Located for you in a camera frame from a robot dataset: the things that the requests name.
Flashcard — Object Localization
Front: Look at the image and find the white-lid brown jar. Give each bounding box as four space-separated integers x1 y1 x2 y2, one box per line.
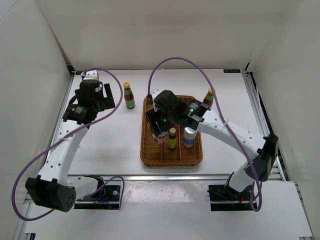
152 134 167 144

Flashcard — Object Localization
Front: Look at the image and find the small yellow bottle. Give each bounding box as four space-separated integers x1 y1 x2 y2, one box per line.
168 127 177 150

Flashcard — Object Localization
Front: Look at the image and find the red sauce bottle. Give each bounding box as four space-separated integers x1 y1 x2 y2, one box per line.
123 81 136 110
202 88 216 108

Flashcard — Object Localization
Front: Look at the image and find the silver-lid bead jar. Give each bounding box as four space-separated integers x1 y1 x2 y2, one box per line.
182 127 197 148

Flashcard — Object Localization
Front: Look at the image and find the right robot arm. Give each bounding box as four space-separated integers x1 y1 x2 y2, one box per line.
146 89 279 200

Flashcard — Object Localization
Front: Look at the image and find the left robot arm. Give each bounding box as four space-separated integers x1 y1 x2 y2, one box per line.
25 79 115 212

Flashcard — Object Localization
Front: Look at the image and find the wicker divided tray basket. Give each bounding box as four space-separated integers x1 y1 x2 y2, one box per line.
140 97 203 167

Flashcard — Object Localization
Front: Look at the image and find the right black table label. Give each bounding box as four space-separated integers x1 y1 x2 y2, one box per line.
223 69 241 74

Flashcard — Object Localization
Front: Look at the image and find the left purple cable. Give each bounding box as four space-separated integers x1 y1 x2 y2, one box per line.
11 68 125 222

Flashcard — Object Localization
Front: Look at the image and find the purple cable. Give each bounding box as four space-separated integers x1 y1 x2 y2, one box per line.
147 57 263 213
11 68 125 222

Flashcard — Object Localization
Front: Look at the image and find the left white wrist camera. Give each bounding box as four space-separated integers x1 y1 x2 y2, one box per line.
80 70 99 81

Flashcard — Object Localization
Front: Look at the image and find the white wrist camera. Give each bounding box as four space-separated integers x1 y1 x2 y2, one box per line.
80 70 99 81
147 88 162 101

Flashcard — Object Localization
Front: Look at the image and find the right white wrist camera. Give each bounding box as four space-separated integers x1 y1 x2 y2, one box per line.
147 88 162 101

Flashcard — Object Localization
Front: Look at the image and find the aluminium front rail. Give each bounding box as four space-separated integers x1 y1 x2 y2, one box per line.
24 173 273 201

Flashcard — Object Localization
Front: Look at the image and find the aluminium rail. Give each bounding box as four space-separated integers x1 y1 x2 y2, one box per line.
241 70 289 181
24 173 273 201

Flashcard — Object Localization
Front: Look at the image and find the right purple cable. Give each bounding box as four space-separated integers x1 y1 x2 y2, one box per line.
147 57 263 213

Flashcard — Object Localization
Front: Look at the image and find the right side aluminium rail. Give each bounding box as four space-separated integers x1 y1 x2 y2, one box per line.
241 70 289 181

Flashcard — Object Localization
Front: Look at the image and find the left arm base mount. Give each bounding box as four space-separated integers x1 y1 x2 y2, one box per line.
74 174 125 210

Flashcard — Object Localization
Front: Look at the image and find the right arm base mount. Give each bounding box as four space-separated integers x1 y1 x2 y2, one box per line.
207 184 258 212

